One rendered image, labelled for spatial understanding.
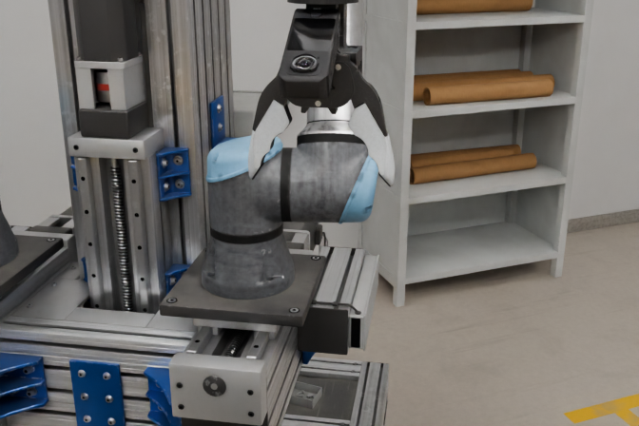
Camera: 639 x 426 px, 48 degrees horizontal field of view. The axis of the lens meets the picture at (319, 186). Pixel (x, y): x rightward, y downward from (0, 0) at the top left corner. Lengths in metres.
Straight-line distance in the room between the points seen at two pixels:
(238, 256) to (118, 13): 0.42
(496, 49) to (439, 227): 0.94
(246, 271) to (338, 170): 0.21
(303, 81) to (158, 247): 0.72
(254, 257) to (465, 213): 2.81
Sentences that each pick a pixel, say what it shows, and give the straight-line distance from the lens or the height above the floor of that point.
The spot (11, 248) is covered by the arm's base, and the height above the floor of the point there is 1.06.
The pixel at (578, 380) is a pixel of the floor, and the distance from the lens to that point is 2.98.
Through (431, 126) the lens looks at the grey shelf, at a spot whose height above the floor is 0.70.
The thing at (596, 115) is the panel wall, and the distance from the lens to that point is 4.20.
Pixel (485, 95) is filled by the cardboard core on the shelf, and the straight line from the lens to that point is 3.24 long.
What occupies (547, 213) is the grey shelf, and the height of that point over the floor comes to 0.28.
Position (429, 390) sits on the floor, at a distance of 2.79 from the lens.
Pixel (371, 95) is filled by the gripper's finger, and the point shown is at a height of 1.42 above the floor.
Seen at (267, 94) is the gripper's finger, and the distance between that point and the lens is 0.74.
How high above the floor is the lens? 1.56
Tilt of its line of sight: 19 degrees down
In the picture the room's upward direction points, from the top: straight up
